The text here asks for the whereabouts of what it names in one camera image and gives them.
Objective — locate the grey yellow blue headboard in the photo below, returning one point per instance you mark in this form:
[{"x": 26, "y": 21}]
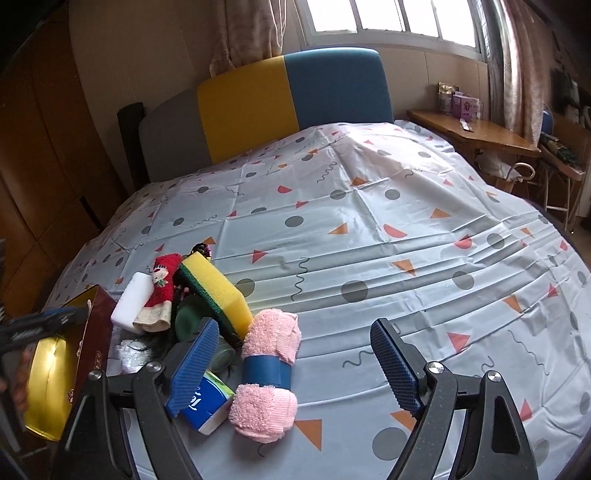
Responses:
[{"x": 258, "y": 106}]

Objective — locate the wooden wardrobe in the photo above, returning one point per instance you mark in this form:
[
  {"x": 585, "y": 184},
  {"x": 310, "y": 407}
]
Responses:
[{"x": 46, "y": 161}]

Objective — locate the blue chair back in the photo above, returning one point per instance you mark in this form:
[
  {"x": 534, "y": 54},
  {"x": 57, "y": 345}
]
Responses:
[{"x": 547, "y": 120}]

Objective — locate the red cloth doll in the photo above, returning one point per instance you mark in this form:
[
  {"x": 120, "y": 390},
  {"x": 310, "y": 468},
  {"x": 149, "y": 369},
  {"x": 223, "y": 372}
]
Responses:
[{"x": 161, "y": 286}]

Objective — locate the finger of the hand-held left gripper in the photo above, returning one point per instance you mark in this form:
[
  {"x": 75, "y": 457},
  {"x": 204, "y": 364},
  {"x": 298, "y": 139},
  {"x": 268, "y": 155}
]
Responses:
[{"x": 51, "y": 319}]

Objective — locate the blue tissue packet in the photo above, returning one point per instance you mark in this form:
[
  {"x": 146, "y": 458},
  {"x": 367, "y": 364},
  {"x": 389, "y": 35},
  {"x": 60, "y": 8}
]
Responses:
[{"x": 207, "y": 406}]

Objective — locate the white plastic bag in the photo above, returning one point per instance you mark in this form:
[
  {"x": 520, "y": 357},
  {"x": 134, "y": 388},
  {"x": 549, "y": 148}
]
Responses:
[{"x": 122, "y": 360}]

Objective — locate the yellow and green sponge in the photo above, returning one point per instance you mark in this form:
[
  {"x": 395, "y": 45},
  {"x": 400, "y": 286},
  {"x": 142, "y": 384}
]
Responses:
[{"x": 217, "y": 290}]

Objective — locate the small white tube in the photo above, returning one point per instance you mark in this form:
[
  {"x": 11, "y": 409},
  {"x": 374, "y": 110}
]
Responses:
[{"x": 464, "y": 124}]

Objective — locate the gold box with red outside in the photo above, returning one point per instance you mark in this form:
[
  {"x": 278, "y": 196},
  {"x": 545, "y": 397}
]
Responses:
[{"x": 51, "y": 369}]

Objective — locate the white foam sponge block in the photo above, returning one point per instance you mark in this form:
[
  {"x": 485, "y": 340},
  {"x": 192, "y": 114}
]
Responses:
[{"x": 131, "y": 300}]

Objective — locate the beige patterned curtain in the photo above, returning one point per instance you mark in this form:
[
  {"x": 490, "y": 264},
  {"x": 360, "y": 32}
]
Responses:
[
  {"x": 526, "y": 69},
  {"x": 251, "y": 32}
]

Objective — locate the printed white bedsheet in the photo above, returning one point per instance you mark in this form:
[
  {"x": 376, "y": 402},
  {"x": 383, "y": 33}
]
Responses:
[{"x": 369, "y": 230}]

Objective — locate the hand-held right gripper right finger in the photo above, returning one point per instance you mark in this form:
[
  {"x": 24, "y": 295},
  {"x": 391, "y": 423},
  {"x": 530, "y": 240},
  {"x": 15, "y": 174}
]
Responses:
[{"x": 395, "y": 369}]

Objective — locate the pink plush toy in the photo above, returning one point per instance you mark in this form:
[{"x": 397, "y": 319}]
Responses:
[{"x": 268, "y": 332}]

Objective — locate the window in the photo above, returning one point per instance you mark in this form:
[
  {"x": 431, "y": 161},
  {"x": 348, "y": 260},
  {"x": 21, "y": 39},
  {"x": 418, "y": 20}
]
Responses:
[{"x": 392, "y": 18}]

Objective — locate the wooden side table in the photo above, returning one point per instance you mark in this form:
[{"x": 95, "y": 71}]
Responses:
[{"x": 475, "y": 131}]

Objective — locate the black hair wig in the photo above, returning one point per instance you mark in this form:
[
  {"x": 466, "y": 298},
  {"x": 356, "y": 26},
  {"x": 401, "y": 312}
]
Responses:
[{"x": 152, "y": 350}]

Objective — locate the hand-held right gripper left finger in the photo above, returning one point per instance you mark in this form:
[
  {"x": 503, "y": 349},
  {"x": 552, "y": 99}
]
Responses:
[{"x": 194, "y": 369}]

